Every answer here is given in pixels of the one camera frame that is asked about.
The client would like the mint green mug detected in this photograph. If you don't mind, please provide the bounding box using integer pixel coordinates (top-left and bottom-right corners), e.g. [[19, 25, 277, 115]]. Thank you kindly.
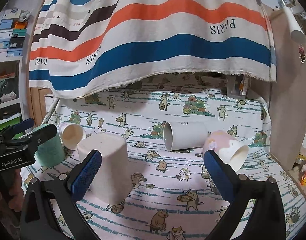
[[32, 124, 65, 167]]

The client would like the beige textured cup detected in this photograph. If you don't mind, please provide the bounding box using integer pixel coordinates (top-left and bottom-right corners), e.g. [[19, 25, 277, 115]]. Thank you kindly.
[[77, 133, 132, 205]]

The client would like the pink and white cup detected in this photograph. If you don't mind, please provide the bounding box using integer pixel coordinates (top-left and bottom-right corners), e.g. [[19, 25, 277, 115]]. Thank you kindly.
[[202, 131, 248, 172]]

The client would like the white paper cup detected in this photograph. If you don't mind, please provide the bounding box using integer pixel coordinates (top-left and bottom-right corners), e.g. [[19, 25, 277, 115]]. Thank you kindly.
[[60, 122, 86, 151]]

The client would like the grey cylindrical cup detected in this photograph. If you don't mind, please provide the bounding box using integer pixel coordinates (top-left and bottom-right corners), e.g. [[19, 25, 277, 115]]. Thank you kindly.
[[163, 122, 208, 151]]

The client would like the left hand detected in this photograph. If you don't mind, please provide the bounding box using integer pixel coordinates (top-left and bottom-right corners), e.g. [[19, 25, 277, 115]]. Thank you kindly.
[[0, 168, 24, 212]]

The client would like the green storage bin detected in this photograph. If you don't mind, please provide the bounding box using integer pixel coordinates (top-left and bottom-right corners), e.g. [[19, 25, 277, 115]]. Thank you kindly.
[[0, 115, 21, 131]]

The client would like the wooden cabinet door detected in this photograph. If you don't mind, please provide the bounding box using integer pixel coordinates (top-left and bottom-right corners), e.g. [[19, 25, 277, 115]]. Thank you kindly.
[[27, 88, 52, 126]]

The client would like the cat print bedsheet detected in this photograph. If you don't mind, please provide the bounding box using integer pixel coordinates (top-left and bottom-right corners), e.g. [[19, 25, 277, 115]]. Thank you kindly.
[[50, 74, 306, 239]]

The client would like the wooden side panel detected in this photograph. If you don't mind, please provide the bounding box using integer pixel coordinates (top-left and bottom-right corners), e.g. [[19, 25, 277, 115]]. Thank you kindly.
[[269, 9, 306, 170]]

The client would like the white shelf with boxes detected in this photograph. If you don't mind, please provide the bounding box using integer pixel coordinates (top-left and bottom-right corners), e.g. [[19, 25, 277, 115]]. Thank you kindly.
[[0, 9, 31, 121]]

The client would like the striped Paris blanket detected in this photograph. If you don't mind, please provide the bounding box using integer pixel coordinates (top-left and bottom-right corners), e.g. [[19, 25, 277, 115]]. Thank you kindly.
[[28, 0, 276, 99]]

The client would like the white rolled paper tube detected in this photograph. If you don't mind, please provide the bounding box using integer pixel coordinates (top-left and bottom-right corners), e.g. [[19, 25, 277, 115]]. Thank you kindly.
[[282, 7, 306, 44]]

